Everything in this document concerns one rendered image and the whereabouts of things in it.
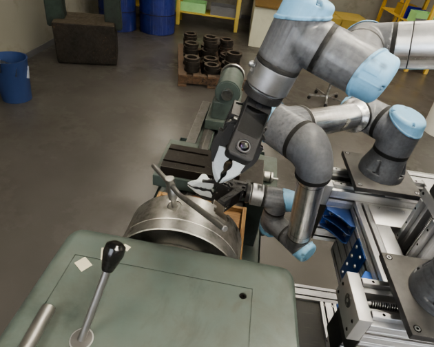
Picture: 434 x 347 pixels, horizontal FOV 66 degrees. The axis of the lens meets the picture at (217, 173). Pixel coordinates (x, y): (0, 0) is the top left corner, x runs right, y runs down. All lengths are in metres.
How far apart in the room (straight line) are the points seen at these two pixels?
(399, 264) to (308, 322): 1.03
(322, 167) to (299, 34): 0.42
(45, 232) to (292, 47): 2.24
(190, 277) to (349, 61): 0.46
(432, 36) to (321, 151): 0.35
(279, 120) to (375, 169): 0.47
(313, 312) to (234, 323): 1.38
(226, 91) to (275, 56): 1.25
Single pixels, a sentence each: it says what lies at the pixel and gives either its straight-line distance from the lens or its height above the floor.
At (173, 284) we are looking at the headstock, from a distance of 0.65.
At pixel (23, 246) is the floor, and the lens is 2.51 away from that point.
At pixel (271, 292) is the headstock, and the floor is 1.26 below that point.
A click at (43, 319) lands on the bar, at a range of 0.63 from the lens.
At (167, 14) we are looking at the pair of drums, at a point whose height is 0.36.
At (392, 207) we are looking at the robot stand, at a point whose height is 1.07.
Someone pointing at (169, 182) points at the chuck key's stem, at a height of 1.31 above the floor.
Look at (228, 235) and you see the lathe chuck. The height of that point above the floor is 1.19.
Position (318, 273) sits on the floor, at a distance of 2.44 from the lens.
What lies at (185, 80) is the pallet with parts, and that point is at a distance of 4.61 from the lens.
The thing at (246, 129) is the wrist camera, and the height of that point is 1.53.
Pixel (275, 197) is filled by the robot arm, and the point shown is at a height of 1.10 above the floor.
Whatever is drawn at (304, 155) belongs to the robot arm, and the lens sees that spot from 0.85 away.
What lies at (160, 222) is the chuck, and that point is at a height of 1.23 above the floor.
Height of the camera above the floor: 1.80
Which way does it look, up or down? 37 degrees down
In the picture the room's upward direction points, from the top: 9 degrees clockwise
